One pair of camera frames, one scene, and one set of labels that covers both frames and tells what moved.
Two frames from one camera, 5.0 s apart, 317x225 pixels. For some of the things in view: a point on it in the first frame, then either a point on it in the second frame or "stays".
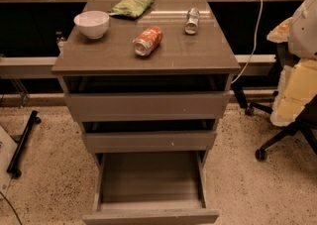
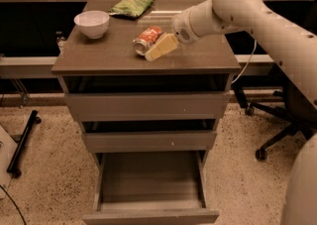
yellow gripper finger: [296, 88] to [182, 28]
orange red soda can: [148, 41] stays
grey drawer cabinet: [148, 92] stays
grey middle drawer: [180, 141] stays
